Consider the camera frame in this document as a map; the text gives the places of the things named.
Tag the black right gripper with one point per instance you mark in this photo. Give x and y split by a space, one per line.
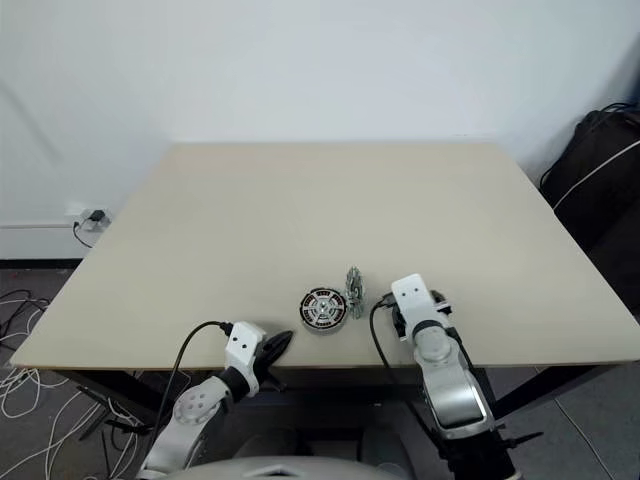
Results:
400 322

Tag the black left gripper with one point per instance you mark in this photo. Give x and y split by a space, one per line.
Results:
262 362

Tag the grey motor housing copper windings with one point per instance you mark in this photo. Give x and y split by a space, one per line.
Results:
312 327

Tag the black-rimmed spoked rotor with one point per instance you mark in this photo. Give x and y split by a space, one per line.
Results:
323 310

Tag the grey rounded robot shell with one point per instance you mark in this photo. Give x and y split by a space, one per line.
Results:
280 462

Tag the black bag white piping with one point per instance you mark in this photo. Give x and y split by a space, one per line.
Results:
595 190

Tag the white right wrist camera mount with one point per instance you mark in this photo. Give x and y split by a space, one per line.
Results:
415 297

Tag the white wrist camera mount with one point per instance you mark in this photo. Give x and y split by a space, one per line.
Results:
415 297
245 341

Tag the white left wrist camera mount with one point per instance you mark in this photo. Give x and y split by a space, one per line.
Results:
245 341

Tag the black table frame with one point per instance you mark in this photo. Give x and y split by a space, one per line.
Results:
100 395

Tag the white wall socket black plug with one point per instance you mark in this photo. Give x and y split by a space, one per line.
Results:
90 217

